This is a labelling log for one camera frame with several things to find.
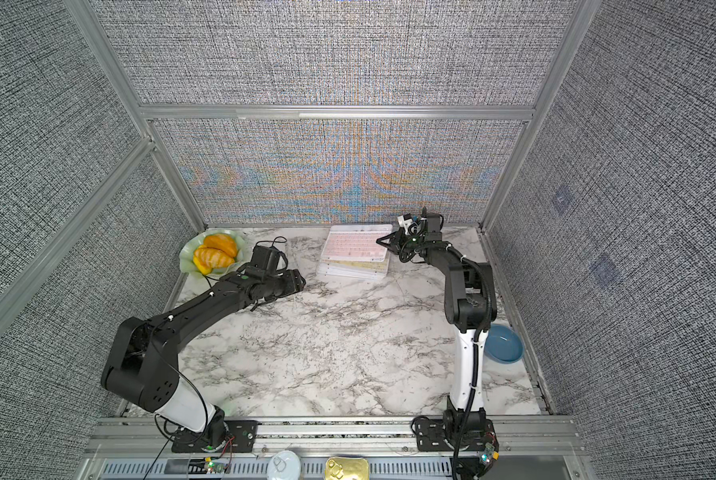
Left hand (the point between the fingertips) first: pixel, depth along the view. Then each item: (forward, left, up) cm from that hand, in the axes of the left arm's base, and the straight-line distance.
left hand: (304, 281), depth 90 cm
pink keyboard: (+16, -17, -1) cm, 23 cm away
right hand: (+16, -23, +3) cm, 28 cm away
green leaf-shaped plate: (+17, +43, -6) cm, 47 cm away
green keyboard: (+10, -14, -10) cm, 20 cm away
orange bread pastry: (+17, +31, -4) cm, 35 cm away
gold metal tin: (-46, -12, -7) cm, 48 cm away
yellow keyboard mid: (+12, -16, -8) cm, 22 cm away
